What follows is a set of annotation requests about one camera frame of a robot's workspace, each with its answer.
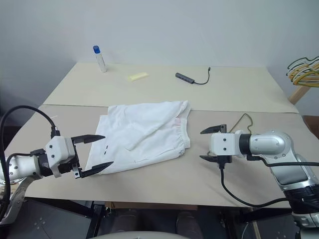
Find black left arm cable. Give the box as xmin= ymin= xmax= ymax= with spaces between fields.
xmin=0 ymin=106 xmax=61 ymax=207

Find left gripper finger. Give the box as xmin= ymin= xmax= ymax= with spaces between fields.
xmin=71 ymin=134 xmax=106 ymax=145
xmin=81 ymin=161 xmax=114 ymax=179

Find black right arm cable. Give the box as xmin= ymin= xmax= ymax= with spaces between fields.
xmin=217 ymin=154 xmax=319 ymax=207

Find white shorts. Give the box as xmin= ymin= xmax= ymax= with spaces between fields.
xmin=84 ymin=100 xmax=192 ymax=177

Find black table frame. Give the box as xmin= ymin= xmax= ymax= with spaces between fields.
xmin=0 ymin=198 xmax=300 ymax=239

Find grey USB hub with cable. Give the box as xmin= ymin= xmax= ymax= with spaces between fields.
xmin=175 ymin=66 xmax=212 ymax=85

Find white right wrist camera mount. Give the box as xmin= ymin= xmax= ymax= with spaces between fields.
xmin=210 ymin=129 xmax=244 ymax=159

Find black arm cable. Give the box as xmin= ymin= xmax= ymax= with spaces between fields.
xmin=217 ymin=154 xmax=319 ymax=207
xmin=0 ymin=106 xmax=61 ymax=207

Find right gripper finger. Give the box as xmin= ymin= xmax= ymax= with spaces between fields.
xmin=198 ymin=154 xmax=220 ymax=164
xmin=200 ymin=123 xmax=221 ymax=135

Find wooden stand leg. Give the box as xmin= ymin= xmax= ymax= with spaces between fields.
xmin=288 ymin=86 xmax=311 ymax=105

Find pale yellow flat block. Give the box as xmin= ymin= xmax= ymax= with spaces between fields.
xmin=127 ymin=71 xmax=150 ymax=82

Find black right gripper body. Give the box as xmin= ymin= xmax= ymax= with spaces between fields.
xmin=208 ymin=123 xmax=233 ymax=165

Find pale grey robot torso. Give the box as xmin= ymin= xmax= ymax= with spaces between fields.
xmin=96 ymin=230 xmax=181 ymax=239

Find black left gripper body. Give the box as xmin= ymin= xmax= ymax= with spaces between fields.
xmin=58 ymin=137 xmax=83 ymax=179

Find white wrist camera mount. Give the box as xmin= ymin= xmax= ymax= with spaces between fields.
xmin=210 ymin=129 xmax=244 ymax=159
xmin=44 ymin=136 xmax=77 ymax=179

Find white tube with blue cap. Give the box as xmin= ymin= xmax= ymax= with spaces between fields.
xmin=92 ymin=45 xmax=108 ymax=73

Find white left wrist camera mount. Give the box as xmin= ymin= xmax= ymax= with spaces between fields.
xmin=44 ymin=136 xmax=77 ymax=179

